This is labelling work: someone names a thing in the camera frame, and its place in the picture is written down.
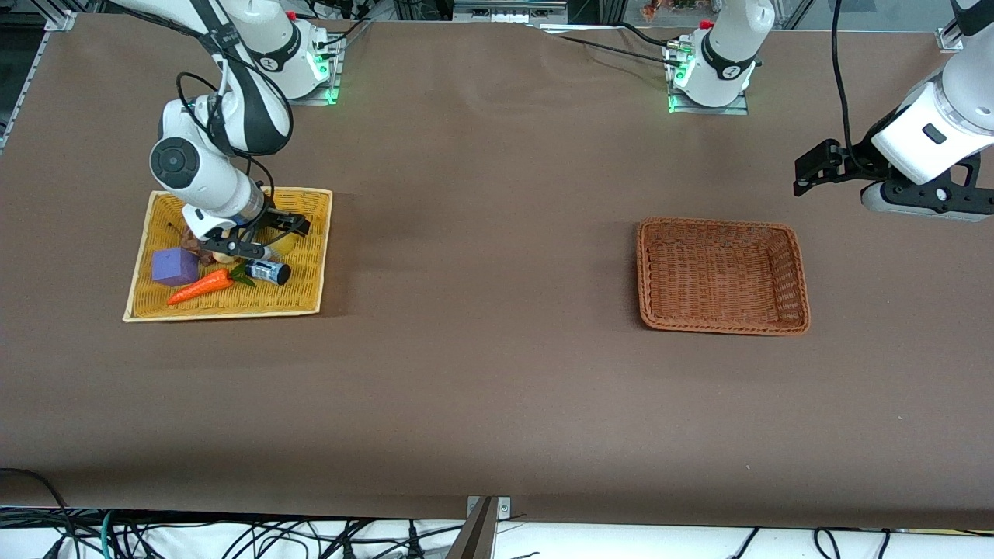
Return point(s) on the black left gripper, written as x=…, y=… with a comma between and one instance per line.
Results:
x=853, y=165

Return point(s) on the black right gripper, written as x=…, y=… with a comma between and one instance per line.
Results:
x=272, y=218

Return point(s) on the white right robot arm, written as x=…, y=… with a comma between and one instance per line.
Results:
x=202, y=175

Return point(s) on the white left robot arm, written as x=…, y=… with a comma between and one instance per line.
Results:
x=932, y=132

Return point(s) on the black and blue battery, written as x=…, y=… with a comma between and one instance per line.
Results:
x=270, y=272

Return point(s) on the yellow woven wicker tray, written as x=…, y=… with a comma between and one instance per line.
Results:
x=303, y=295

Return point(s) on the orange toy carrot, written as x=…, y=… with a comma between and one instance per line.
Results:
x=202, y=286

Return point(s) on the purple foam cube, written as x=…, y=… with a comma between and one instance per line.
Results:
x=175, y=268

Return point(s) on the brown woven wicker basket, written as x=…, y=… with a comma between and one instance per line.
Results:
x=722, y=279

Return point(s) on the grey electronics box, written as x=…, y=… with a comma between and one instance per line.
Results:
x=509, y=11

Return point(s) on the dark metal bar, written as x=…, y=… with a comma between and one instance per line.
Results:
x=475, y=539

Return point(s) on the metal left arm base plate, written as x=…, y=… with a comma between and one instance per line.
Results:
x=738, y=105

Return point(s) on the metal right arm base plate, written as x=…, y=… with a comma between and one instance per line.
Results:
x=330, y=78

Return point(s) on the aluminium frame rail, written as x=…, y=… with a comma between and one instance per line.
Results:
x=58, y=19
x=949, y=37

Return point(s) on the silver table edge bracket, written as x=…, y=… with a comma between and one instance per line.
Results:
x=503, y=508

